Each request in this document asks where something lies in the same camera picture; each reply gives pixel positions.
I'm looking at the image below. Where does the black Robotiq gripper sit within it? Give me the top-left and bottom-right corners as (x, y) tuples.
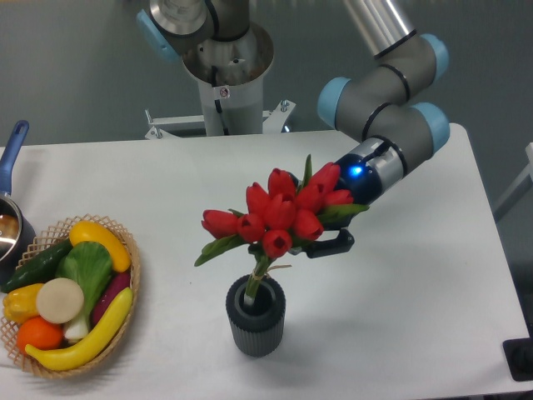
(289, 154), (383, 258)

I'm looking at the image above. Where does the red tulip bouquet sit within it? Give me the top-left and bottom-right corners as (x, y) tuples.
(194, 156), (369, 306)

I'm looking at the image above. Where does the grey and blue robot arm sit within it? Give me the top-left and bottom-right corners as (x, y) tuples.
(137, 1), (450, 205)

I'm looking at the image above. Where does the dark grey ribbed vase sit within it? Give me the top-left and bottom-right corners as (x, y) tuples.
(226, 276), (286, 358)

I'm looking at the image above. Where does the black device at table edge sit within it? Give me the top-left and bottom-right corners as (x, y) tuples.
(502, 337), (532, 382)

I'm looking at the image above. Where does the purple sweet potato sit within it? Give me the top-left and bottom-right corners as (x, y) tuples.
(91, 271), (131, 327)

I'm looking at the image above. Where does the green bok choy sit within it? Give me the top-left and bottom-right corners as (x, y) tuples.
(55, 242), (112, 343)

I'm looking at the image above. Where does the beige round disc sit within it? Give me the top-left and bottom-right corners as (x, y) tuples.
(36, 277), (84, 324)

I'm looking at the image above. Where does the dark green cucumber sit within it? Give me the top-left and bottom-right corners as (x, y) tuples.
(1, 240), (72, 293)

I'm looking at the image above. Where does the woven wicker basket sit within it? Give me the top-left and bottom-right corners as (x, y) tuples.
(1, 214), (141, 378)

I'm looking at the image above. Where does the long yellow banana squash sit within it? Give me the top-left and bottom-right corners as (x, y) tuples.
(25, 287), (133, 372)

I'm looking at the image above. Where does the orange fruit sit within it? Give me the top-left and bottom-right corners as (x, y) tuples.
(17, 317), (63, 353)

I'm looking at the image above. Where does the yellow bell pepper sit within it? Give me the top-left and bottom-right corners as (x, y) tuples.
(2, 283), (44, 324)

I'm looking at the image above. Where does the white metal base frame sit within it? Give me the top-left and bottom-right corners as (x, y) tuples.
(144, 99), (296, 140)

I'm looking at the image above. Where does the white frame at right edge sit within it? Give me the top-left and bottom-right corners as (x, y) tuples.
(493, 142), (532, 223)

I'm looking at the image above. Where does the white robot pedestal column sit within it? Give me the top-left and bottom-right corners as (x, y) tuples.
(182, 22), (274, 136)

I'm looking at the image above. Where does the blue handled saucepan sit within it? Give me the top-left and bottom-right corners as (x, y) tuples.
(1, 120), (35, 284)

